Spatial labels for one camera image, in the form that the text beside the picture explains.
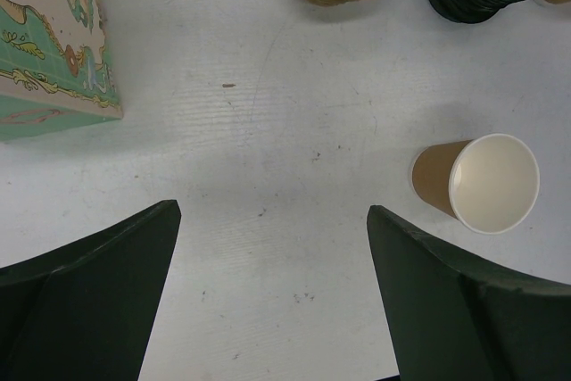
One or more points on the green paper takeout bag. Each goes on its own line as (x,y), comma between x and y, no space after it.
(56,69)

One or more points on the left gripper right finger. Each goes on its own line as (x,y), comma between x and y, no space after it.
(453,315)

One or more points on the brown paper coffee cup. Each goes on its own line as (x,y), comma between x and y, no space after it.
(489,184)

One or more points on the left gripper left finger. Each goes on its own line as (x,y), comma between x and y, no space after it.
(85,311)

